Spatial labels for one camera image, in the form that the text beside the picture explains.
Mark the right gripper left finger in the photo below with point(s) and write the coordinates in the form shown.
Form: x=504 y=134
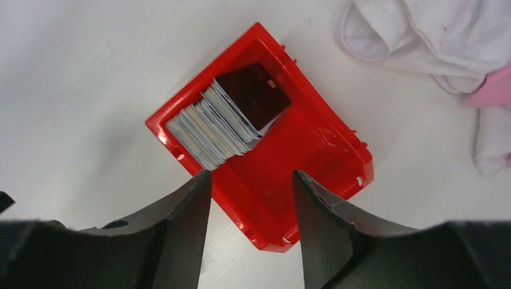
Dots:
x=158 y=246

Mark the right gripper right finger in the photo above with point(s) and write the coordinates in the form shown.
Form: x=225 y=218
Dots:
x=332 y=229

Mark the red plastic bin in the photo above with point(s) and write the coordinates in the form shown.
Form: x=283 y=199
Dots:
x=255 y=190

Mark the stack of cards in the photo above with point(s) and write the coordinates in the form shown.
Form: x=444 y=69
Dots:
x=213 y=129

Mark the pink cloth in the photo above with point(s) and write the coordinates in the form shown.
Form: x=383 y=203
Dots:
x=495 y=90

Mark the white cloth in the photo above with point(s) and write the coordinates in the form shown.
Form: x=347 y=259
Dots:
x=456 y=42

